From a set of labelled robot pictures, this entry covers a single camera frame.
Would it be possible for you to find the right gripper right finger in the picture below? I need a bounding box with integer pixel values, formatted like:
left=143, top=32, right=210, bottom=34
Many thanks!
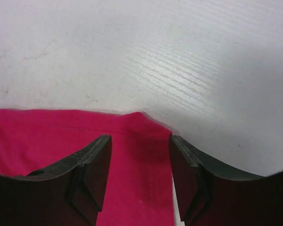
left=168, top=135, right=283, bottom=226

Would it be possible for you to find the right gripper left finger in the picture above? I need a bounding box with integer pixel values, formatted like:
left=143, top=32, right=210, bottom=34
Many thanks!
left=0, top=135, right=112, bottom=226

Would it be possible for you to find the pink t shirt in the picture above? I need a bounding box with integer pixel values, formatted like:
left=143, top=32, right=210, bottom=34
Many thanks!
left=0, top=109, right=175, bottom=226

